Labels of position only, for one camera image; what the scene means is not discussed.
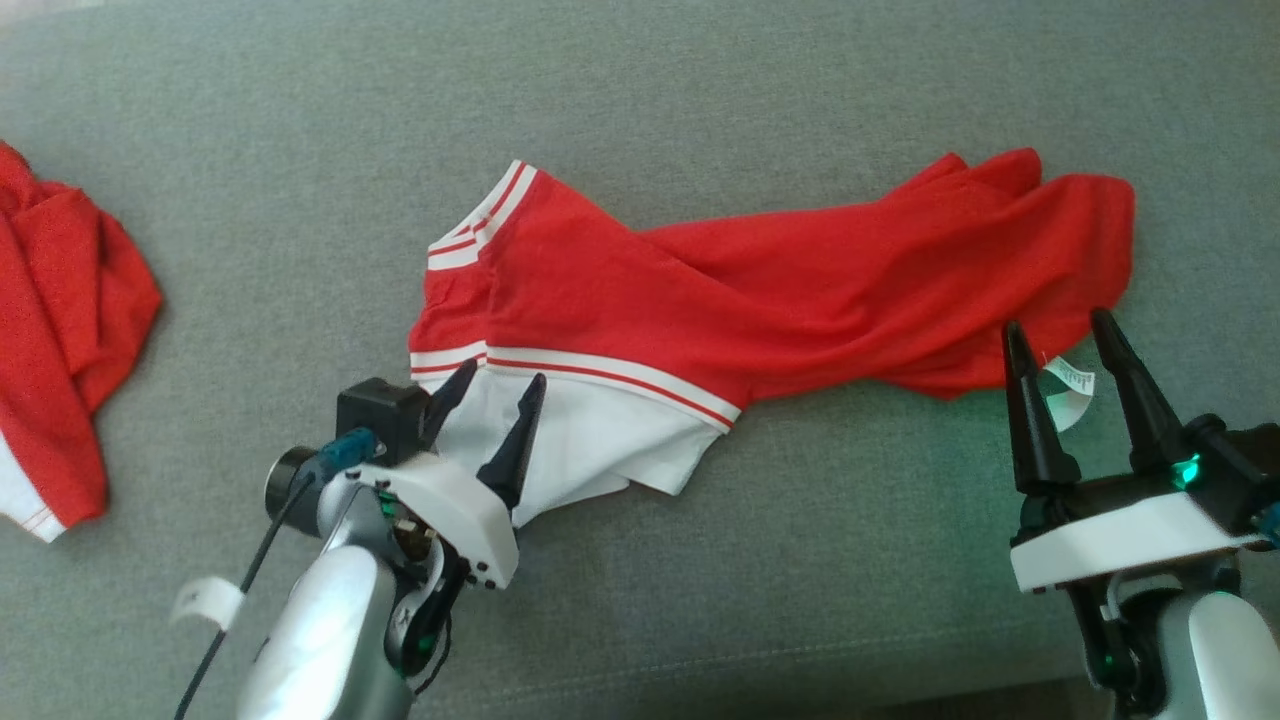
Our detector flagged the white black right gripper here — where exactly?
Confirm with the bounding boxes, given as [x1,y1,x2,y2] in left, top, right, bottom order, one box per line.
[1002,308,1269,596]

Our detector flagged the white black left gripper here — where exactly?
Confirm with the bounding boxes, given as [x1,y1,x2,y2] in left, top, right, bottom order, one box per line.
[345,358,548,591]

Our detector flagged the red basketball jersey number 23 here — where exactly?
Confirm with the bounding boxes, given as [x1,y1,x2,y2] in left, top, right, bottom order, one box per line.
[408,147,1137,529]

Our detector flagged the red shorts with white stripe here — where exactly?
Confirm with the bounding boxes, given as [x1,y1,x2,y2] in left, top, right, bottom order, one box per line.
[0,140,164,544]

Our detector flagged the teal left cable connector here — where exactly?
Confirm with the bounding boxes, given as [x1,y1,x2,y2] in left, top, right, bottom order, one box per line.
[320,428,386,473]

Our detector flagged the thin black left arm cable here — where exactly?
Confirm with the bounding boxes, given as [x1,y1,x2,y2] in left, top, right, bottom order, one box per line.
[173,475,316,720]

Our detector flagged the white cable label tag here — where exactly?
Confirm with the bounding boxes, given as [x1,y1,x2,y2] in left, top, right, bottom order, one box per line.
[170,577,246,631]

